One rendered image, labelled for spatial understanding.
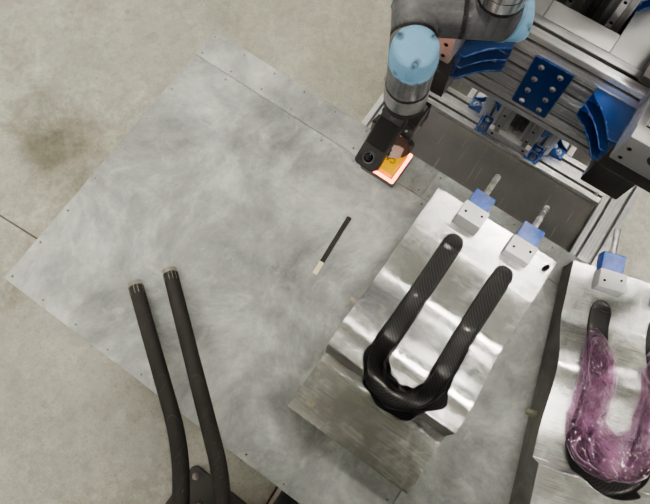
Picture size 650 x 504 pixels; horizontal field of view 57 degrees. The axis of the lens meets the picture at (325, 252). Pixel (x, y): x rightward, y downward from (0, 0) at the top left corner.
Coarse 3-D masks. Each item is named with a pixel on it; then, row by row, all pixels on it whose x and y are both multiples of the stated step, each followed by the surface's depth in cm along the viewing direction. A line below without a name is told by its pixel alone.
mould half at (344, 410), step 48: (432, 240) 112; (480, 240) 112; (384, 288) 110; (480, 288) 110; (528, 288) 109; (336, 336) 103; (432, 336) 106; (480, 336) 108; (336, 384) 108; (480, 384) 102; (336, 432) 106; (384, 432) 106; (432, 432) 106
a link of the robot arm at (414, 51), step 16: (400, 32) 89; (416, 32) 88; (432, 32) 88; (400, 48) 88; (416, 48) 88; (432, 48) 88; (400, 64) 88; (416, 64) 88; (432, 64) 88; (400, 80) 91; (416, 80) 91; (400, 96) 96; (416, 96) 95
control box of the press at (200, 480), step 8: (192, 472) 185; (200, 472) 185; (192, 480) 184; (200, 480) 184; (208, 480) 184; (192, 488) 184; (200, 488) 184; (208, 488) 184; (192, 496) 183; (200, 496) 183; (208, 496) 183; (232, 496) 183
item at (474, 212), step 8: (496, 176) 115; (480, 192) 113; (488, 192) 114; (472, 200) 112; (480, 200) 112; (488, 200) 112; (464, 208) 110; (472, 208) 110; (480, 208) 110; (488, 208) 112; (456, 216) 111; (464, 216) 109; (472, 216) 110; (480, 216) 110; (456, 224) 113; (464, 224) 111; (472, 224) 109; (480, 224) 109; (472, 232) 112
